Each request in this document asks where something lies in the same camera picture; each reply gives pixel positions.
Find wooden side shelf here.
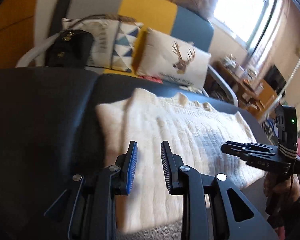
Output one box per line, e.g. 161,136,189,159
212,59,277,120

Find pink cloth on sofa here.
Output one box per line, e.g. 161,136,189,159
139,76,163,83

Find white gloves on sofa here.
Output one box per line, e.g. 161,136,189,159
179,86,203,94

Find deer print cushion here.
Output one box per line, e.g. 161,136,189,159
136,28,211,89

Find white knitted sweater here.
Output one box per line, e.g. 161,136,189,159
96,88,264,233

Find triangle pattern cushion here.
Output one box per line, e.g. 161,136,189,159
62,17,143,73

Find person's right hand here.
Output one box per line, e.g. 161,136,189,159
263,172,300,215

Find multicolour sofa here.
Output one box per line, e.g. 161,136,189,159
16,0,240,108

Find black rolled mat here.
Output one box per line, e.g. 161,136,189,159
48,0,71,37

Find black handbag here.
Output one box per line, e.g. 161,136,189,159
45,29,94,69

